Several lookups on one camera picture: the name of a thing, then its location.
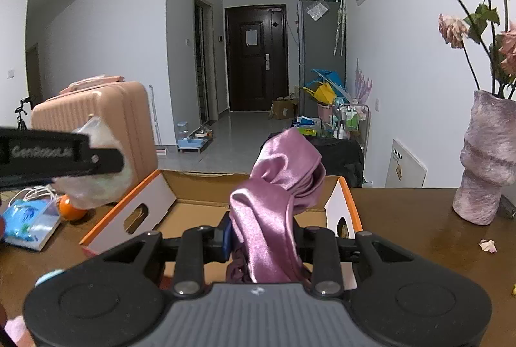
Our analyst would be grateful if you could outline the pink suitcase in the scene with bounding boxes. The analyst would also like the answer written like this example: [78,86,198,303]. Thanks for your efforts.
[30,80,159,187]

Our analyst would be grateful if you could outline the clear plastic bag with cloth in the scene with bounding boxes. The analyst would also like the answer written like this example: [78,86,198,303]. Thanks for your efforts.
[52,115,135,211]

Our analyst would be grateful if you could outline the pile of blue packets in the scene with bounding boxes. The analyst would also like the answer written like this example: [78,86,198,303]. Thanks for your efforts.
[292,117,323,136]

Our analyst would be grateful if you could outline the cardboard box with orange edges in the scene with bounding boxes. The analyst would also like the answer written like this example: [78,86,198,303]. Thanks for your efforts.
[78,169,363,291]

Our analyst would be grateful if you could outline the pink fairy wings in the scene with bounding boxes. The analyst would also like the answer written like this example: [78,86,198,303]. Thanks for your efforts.
[354,58,373,106]

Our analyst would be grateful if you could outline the clear plastic bag on refrigerator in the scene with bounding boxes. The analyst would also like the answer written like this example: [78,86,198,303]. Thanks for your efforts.
[306,1,329,21]

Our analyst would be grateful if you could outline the white cable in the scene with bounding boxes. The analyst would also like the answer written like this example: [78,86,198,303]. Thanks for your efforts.
[8,186,61,207]

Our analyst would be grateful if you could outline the pink bucket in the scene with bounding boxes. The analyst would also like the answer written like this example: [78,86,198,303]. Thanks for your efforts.
[317,102,335,122]

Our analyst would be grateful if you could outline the brown cardboard box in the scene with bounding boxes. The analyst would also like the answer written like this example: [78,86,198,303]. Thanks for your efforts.
[269,96,300,120]

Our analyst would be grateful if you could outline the orange fruit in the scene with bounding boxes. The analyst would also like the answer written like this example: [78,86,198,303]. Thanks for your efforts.
[58,194,87,222]

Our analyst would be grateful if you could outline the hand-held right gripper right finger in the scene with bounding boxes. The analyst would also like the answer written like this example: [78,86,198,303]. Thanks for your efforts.
[292,218,416,297]

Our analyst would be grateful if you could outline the white mop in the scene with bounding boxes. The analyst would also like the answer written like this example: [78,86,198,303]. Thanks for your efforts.
[148,84,168,156]

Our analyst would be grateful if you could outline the black tripod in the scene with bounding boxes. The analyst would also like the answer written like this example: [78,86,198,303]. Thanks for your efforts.
[14,95,35,130]

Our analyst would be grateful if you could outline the blue wet wipes pack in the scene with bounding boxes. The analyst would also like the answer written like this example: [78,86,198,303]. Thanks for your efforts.
[0,199,62,252]

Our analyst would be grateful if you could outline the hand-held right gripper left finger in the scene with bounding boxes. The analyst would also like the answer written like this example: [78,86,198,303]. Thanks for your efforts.
[103,212,234,298]

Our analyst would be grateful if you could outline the pink textured vase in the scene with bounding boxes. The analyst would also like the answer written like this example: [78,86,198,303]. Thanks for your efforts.
[452,89,516,226]

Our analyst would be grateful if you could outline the white trolley with bottles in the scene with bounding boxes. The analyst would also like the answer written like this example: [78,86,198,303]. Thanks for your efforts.
[331,103,371,154]

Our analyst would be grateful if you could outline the white board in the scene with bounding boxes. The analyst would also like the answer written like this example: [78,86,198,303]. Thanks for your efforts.
[385,138,428,188]

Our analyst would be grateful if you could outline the white folded umbrella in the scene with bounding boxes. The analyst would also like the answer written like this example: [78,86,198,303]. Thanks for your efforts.
[334,0,347,57]

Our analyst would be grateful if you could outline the folded pink cloth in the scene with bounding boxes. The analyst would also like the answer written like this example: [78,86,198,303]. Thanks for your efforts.
[60,75,125,95]

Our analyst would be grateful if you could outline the blue pet feeder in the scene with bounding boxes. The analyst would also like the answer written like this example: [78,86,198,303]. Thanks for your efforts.
[176,122,214,152]

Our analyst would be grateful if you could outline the pink satin cloth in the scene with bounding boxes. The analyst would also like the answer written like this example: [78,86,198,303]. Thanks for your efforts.
[226,127,327,283]

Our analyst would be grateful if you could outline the dark side door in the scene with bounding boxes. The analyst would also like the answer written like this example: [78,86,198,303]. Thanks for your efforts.
[193,0,214,126]

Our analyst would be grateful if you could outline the grey refrigerator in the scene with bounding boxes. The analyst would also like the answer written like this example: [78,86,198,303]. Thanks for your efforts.
[297,0,347,118]

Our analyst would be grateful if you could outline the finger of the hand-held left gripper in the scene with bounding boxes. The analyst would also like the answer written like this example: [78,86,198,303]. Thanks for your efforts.
[86,146,124,175]

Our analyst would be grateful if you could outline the dark brown entrance door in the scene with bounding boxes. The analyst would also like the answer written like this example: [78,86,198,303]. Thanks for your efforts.
[224,4,290,113]

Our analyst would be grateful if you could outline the blue plastic item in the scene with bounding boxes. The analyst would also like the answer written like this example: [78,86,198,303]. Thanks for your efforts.
[310,68,346,90]

